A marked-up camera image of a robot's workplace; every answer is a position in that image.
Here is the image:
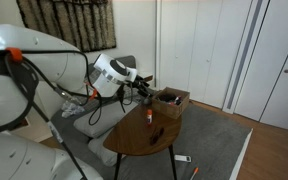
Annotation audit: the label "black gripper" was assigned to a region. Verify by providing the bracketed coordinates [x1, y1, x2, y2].
[130, 75, 154, 100]

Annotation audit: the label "orange white glue stick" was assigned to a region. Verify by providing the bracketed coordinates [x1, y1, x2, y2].
[146, 109, 154, 126]

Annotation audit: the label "white nightstand wooden drawer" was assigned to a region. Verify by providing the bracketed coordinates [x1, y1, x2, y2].
[137, 71, 155, 84]

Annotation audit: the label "brown cardboard box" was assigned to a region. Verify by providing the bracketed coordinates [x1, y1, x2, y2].
[151, 86, 191, 120]

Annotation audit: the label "dark brown sunglasses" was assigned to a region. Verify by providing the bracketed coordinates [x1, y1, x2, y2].
[149, 126, 166, 146]

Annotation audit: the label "dark wooden side table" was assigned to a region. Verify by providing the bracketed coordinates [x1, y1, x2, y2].
[102, 99, 183, 180]

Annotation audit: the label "light grey long cushion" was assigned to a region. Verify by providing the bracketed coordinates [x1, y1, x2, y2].
[87, 128, 119, 168]
[73, 99, 139, 139]

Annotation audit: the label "white bifold closet doors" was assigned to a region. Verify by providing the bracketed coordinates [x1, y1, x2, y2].
[159, 0, 252, 109]

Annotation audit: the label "white remote control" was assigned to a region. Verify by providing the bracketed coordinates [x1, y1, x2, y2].
[174, 154, 192, 163]

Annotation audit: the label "crumpled pale wrapper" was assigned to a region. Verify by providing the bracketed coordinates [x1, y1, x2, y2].
[61, 100, 86, 118]

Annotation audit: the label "grey bed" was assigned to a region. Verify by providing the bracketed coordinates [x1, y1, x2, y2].
[49, 83, 253, 180]

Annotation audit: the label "orange white marker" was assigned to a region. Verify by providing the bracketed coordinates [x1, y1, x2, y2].
[189, 167, 200, 180]

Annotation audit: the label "white closet divider post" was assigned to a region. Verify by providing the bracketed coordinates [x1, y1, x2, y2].
[222, 0, 270, 114]

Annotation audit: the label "brown woven wall hanging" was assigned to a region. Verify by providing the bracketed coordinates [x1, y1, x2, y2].
[16, 0, 117, 59]

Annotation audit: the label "white door with round handle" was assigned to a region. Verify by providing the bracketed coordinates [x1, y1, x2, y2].
[233, 0, 288, 135]

